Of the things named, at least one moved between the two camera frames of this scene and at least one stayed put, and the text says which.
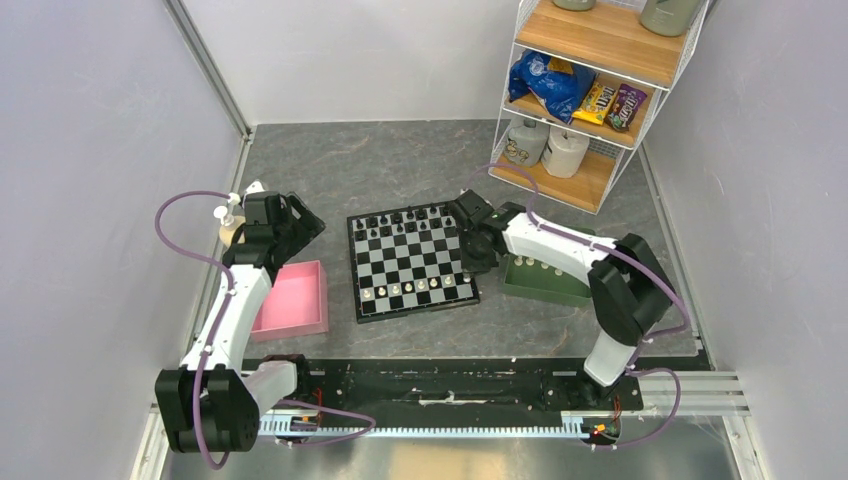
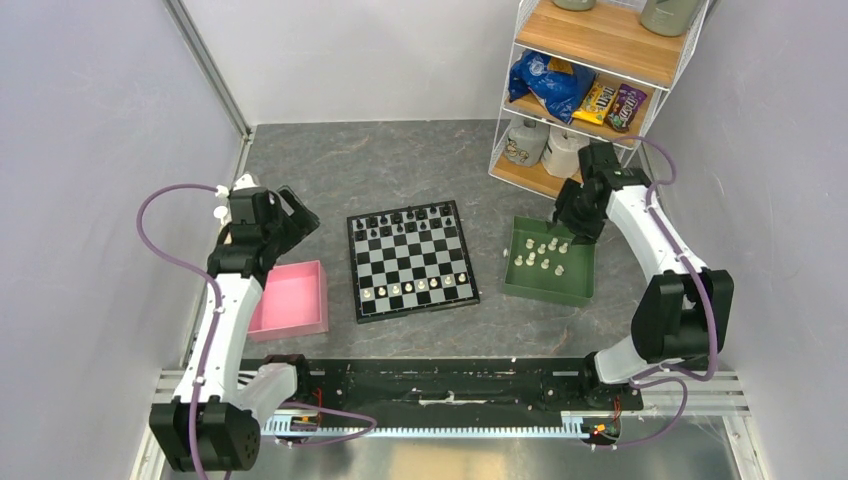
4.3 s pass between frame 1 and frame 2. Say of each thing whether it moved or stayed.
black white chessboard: stayed
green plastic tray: stayed
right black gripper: moved
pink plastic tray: stayed
